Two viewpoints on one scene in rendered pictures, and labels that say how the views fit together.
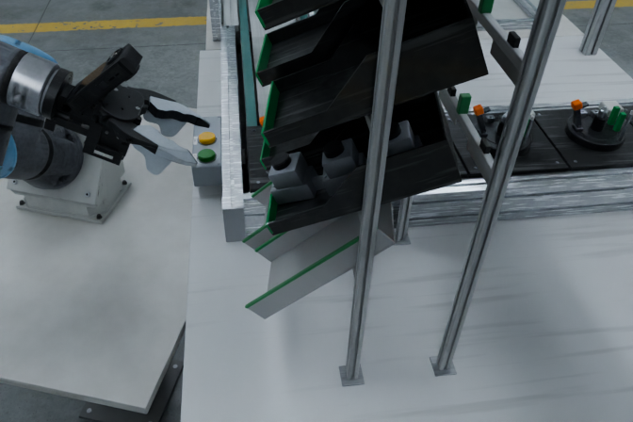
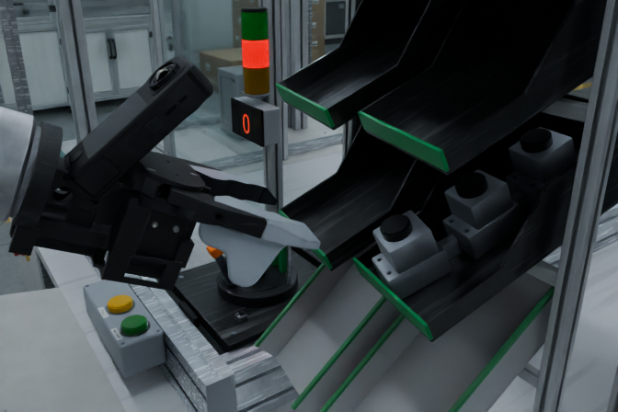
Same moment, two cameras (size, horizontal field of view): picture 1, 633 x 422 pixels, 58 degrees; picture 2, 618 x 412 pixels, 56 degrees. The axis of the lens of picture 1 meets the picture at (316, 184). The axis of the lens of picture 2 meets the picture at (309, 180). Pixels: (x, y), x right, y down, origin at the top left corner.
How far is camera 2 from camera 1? 0.51 m
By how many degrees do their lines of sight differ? 29
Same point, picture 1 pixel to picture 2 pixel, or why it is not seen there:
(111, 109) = (165, 175)
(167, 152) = (282, 228)
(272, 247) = (346, 397)
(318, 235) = (414, 350)
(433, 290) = (507, 396)
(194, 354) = not seen: outside the picture
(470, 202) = not seen: hidden behind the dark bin
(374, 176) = (600, 178)
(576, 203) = (555, 258)
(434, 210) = not seen: hidden behind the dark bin
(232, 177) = (188, 341)
